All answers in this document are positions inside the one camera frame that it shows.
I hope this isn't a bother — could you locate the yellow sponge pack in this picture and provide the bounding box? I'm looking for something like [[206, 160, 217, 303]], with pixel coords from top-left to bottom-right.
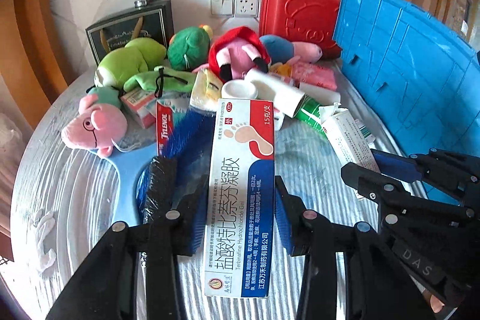
[[190, 69, 223, 115]]

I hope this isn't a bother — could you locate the blue brush with bristles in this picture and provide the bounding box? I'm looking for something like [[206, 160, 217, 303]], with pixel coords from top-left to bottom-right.
[[106, 110, 216, 227]]

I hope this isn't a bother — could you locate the white jar green label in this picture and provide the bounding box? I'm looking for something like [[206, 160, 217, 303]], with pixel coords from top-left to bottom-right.
[[221, 79, 258, 100]]

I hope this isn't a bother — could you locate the red toy suitcase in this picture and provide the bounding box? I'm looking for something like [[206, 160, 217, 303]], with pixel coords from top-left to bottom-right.
[[259, 0, 341, 59]]

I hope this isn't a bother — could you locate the dark green plush toy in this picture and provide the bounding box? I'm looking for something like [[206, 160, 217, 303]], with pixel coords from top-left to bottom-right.
[[168, 25, 213, 71]]

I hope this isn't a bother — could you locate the black gift box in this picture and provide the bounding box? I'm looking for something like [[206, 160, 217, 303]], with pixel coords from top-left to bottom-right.
[[85, 0, 174, 65]]

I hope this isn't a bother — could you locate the red hooded pink plush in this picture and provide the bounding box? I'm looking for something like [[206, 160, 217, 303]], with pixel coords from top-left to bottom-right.
[[202, 26, 272, 82]]

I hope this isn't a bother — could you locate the wall switch plate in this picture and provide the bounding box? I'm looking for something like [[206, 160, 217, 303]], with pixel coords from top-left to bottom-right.
[[209, 0, 235, 17]]

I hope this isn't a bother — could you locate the pink tissue pack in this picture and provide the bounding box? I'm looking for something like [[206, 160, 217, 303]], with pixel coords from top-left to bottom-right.
[[291, 62, 337, 91]]

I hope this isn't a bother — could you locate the pink pig plush green shirt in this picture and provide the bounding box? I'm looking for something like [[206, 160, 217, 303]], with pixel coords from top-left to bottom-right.
[[61, 87, 128, 157]]

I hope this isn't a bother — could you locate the red Tylenol box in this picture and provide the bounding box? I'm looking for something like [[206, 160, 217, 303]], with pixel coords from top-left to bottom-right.
[[155, 101, 174, 155]]

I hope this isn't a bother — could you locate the white paper roll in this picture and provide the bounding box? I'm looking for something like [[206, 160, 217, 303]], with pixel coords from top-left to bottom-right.
[[244, 68, 305, 118]]

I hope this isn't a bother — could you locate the wall power socket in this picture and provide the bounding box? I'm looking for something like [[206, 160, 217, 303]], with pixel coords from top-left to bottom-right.
[[234, 0, 260, 18]]

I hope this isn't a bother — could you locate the white plastic bag roll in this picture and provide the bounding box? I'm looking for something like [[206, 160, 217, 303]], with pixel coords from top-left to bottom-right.
[[298, 82, 341, 106]]

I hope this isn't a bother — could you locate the blue bodied pig plush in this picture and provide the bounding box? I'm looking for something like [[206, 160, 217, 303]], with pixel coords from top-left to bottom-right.
[[259, 35, 323, 63]]

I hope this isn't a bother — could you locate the white teal medicine box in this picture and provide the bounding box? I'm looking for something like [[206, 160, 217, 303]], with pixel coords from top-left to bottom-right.
[[319, 106, 380, 172]]

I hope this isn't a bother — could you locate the brown bottle green label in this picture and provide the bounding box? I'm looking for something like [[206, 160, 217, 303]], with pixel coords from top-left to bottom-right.
[[294, 95, 336, 137]]

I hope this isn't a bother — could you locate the light green frog plush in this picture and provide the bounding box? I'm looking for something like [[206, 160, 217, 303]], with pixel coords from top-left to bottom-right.
[[94, 37, 196, 97]]

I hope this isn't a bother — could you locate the pink white medicine box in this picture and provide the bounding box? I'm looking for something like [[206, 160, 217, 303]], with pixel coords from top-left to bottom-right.
[[120, 87, 155, 129]]

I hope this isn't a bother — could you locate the blue plastic storage crate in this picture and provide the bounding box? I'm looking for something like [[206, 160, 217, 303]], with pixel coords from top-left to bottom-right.
[[332, 0, 480, 205]]

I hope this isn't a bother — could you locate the person right hand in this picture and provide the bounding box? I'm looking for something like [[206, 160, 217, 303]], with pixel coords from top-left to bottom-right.
[[422, 290, 456, 317]]

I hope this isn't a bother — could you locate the foot cream medicine box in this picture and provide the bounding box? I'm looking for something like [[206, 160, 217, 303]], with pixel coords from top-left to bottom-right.
[[203, 98, 275, 298]]

